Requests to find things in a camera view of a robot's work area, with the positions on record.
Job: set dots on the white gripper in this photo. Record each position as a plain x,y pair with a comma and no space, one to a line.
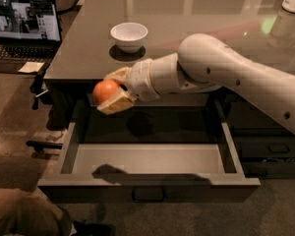
140,79

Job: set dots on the orange fruit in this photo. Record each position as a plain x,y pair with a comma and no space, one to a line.
103,90

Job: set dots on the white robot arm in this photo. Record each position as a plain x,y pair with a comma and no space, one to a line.
202,64

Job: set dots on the open grey top drawer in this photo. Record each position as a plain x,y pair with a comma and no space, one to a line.
178,150

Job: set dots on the grey counter cabinet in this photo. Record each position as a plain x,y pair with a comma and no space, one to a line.
257,29

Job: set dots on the white ceramic bowl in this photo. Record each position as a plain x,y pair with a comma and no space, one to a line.
129,37

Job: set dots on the white paper note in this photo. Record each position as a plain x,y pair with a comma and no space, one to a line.
31,67

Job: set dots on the open black laptop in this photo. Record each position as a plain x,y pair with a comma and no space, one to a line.
29,30

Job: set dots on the black shoe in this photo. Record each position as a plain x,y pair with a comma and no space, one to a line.
93,229

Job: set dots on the person's knee in trousers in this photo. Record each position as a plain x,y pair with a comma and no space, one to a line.
25,214

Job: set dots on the black clamp handle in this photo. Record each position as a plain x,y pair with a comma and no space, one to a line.
38,146

